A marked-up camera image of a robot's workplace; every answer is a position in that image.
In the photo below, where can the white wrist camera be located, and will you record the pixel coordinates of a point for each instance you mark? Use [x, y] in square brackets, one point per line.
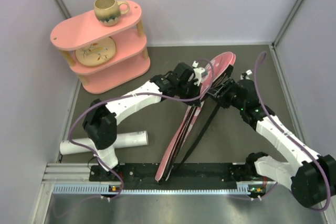
[246, 75]
[199, 74]

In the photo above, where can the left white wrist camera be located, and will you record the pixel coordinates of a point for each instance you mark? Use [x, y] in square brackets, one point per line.
[199, 74]

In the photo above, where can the beige ceramic mug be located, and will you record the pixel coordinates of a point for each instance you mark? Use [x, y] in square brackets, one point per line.
[109, 12]

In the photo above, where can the white shuttlecock tube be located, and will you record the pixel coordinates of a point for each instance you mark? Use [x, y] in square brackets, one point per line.
[124, 140]

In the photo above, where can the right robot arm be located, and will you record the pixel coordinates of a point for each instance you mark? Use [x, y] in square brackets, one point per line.
[308, 175]

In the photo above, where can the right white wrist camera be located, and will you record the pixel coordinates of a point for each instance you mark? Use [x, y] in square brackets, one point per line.
[246, 75]

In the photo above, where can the pink sport racket bag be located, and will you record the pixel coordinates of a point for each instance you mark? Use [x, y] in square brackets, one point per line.
[217, 71]

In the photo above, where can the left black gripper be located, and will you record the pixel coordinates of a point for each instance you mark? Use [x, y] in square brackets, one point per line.
[196, 90]

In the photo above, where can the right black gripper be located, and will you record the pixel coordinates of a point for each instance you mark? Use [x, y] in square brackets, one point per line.
[217, 92]

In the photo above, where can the cream floral plate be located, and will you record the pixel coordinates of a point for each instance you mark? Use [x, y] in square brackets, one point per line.
[96, 53]

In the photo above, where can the pink three-tier wooden shelf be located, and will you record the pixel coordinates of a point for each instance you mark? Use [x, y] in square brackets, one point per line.
[130, 61]

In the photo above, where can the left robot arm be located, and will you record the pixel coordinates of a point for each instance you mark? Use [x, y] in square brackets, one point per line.
[100, 124]

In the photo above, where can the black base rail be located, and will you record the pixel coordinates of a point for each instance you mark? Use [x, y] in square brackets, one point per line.
[138, 179]

